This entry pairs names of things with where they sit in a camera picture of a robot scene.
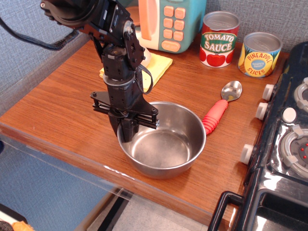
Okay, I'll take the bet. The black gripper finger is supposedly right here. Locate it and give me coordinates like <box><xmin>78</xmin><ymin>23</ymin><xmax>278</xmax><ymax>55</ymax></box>
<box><xmin>121</xmin><ymin>118</ymin><xmax>139</xmax><ymax>142</ymax></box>
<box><xmin>108</xmin><ymin>113</ymin><xmax>121</xmax><ymax>136</ymax></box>

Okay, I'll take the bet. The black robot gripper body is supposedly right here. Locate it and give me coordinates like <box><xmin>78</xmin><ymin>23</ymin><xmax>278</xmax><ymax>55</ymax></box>
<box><xmin>90</xmin><ymin>77</ymin><xmax>159</xmax><ymax>129</ymax></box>

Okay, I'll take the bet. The stainless steel pot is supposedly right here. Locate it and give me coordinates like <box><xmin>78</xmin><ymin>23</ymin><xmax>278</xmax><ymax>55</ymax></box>
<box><xmin>117</xmin><ymin>102</ymin><xmax>206</xmax><ymax>179</ymax></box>

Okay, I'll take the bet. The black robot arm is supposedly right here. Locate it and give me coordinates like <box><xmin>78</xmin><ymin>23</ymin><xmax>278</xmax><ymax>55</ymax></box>
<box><xmin>40</xmin><ymin>0</ymin><xmax>159</xmax><ymax>142</ymax></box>

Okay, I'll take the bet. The yellow folded cloth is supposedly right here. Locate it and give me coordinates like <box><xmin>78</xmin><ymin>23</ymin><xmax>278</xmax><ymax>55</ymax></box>
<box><xmin>99</xmin><ymin>52</ymin><xmax>173</xmax><ymax>93</ymax></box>

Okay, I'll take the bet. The white egg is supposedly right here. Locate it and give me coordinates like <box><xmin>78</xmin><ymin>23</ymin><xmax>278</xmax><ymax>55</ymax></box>
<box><xmin>141</xmin><ymin>48</ymin><xmax>152</xmax><ymax>67</ymax></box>

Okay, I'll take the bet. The toy microwave teal white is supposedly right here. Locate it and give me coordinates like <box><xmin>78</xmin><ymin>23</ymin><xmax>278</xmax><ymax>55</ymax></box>
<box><xmin>120</xmin><ymin>0</ymin><xmax>206</xmax><ymax>53</ymax></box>

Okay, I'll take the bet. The tomato sauce can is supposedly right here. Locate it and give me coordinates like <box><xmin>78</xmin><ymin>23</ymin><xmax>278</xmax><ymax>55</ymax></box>
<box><xmin>199</xmin><ymin>11</ymin><xmax>240</xmax><ymax>68</ymax></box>

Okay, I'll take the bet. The pineapple slices can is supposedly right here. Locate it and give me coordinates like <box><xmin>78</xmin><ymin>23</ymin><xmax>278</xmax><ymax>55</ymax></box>
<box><xmin>238</xmin><ymin>32</ymin><xmax>282</xmax><ymax>78</ymax></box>

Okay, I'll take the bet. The orange object bottom left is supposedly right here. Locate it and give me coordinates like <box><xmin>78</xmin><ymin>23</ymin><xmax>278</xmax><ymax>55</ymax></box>
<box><xmin>12</xmin><ymin>221</ymin><xmax>34</xmax><ymax>231</ymax></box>

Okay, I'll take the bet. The black toy stove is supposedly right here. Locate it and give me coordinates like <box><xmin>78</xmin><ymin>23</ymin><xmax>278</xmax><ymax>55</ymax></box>
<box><xmin>208</xmin><ymin>42</ymin><xmax>308</xmax><ymax>231</ymax></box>

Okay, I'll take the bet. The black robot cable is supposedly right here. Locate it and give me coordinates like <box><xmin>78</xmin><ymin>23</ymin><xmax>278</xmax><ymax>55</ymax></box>
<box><xmin>0</xmin><ymin>16</ymin><xmax>80</xmax><ymax>51</ymax></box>

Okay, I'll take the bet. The spoon with red handle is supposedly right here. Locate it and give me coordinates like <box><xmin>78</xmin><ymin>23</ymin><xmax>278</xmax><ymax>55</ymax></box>
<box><xmin>202</xmin><ymin>80</ymin><xmax>243</xmax><ymax>134</ymax></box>

